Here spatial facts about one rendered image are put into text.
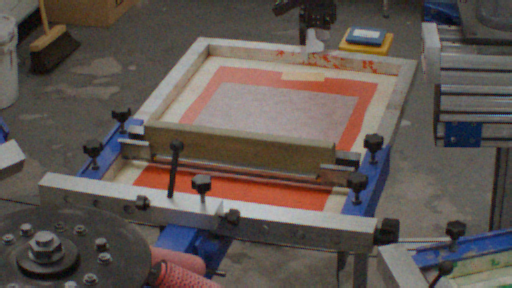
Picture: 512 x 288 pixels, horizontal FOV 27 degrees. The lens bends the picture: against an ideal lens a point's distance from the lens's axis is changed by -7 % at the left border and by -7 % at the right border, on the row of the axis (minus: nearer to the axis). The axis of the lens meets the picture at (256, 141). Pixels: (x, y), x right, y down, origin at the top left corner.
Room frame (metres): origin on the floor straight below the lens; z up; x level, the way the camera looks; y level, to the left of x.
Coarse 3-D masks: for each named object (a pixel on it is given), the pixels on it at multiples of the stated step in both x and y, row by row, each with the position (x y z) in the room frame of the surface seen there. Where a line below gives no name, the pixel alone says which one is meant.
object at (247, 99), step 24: (216, 72) 2.54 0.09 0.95; (240, 72) 2.53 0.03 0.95; (264, 72) 2.53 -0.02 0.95; (216, 96) 2.41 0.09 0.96; (240, 96) 2.40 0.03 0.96; (264, 96) 2.40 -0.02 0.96; (192, 120) 2.29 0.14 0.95; (216, 120) 2.28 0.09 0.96; (240, 120) 2.28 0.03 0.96; (264, 120) 2.28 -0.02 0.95; (144, 168) 2.08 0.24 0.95; (168, 168) 2.07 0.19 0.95; (192, 192) 1.97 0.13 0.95; (216, 192) 1.97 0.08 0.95
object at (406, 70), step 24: (192, 48) 2.62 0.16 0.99; (216, 48) 2.63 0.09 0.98; (240, 48) 2.62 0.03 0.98; (264, 48) 2.60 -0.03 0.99; (288, 48) 2.60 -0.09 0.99; (192, 72) 2.52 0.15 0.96; (384, 72) 2.50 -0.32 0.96; (408, 72) 2.44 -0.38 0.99; (168, 96) 2.36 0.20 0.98; (408, 96) 2.35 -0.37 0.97; (384, 120) 2.20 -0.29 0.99; (384, 144) 2.09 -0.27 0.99; (120, 168) 2.07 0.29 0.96
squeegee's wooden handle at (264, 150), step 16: (144, 128) 2.08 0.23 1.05; (160, 128) 2.07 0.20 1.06; (176, 128) 2.06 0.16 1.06; (192, 128) 2.05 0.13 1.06; (208, 128) 2.05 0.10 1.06; (224, 128) 2.05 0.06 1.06; (160, 144) 2.07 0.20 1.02; (192, 144) 2.05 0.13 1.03; (208, 144) 2.03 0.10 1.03; (224, 144) 2.02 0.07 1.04; (240, 144) 2.01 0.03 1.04; (256, 144) 2.00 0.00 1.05; (272, 144) 1.99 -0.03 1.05; (288, 144) 1.98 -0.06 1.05; (304, 144) 1.98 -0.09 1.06; (320, 144) 1.97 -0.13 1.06; (224, 160) 2.02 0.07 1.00; (240, 160) 2.01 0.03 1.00; (256, 160) 2.00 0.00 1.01; (272, 160) 1.99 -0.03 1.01; (288, 160) 1.98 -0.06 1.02; (304, 160) 1.97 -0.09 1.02; (320, 160) 1.96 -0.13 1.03; (320, 176) 1.96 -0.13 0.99
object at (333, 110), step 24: (288, 96) 2.39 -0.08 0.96; (312, 96) 2.39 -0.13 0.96; (336, 96) 2.39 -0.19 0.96; (360, 96) 2.39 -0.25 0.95; (288, 120) 2.27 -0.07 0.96; (312, 120) 2.27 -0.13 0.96; (336, 120) 2.27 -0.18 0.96; (360, 120) 2.26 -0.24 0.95; (336, 144) 2.16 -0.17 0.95; (240, 192) 1.97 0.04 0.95; (264, 192) 1.97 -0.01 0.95; (288, 192) 1.96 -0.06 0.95; (312, 192) 1.96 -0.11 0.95
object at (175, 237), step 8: (168, 224) 1.72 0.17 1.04; (176, 224) 1.72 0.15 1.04; (168, 232) 1.69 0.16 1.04; (176, 232) 1.69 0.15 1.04; (184, 232) 1.69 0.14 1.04; (192, 232) 1.69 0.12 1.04; (200, 232) 1.72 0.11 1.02; (208, 232) 1.76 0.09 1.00; (160, 240) 1.67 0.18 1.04; (168, 240) 1.67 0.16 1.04; (176, 240) 1.67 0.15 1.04; (184, 240) 1.67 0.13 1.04; (192, 240) 1.68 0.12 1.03; (168, 248) 1.64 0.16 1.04; (176, 248) 1.64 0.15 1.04; (184, 248) 1.64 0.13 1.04; (192, 248) 1.67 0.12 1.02
